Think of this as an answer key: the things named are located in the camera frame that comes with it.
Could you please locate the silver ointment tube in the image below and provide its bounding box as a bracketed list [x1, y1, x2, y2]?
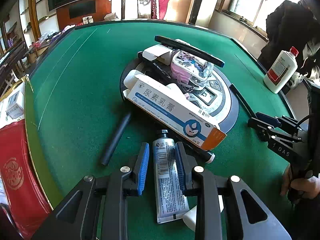
[152, 129, 189, 224]

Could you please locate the red foil pouch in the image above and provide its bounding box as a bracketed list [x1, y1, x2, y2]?
[1, 120, 52, 239]

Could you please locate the small white grey box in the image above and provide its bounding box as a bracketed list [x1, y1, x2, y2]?
[6, 90, 24, 119]

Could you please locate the person's right hand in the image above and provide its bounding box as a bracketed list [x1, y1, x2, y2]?
[280, 165, 320, 199]

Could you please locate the dark grey marker pen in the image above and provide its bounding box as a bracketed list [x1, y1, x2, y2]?
[100, 111, 131, 166]

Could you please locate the long black pen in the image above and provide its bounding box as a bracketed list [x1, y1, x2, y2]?
[230, 83, 257, 118]

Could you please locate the round black grey disc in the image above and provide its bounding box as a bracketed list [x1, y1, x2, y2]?
[120, 58, 239, 133]

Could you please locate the large white bottle red label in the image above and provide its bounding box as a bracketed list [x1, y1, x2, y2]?
[263, 47, 299, 94]

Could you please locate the white blue ointment carton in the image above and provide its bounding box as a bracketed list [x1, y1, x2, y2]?
[123, 69, 226, 151]

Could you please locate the clear bag of trinkets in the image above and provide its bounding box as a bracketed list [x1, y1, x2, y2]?
[170, 50, 214, 90]

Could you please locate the person in black jacket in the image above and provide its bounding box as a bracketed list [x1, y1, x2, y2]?
[258, 0, 319, 88]

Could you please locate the black remote control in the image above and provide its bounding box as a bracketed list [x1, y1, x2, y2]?
[155, 35, 225, 68]

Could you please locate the white gold-rimmed storage box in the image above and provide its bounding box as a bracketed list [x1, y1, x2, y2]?
[0, 76, 65, 240]

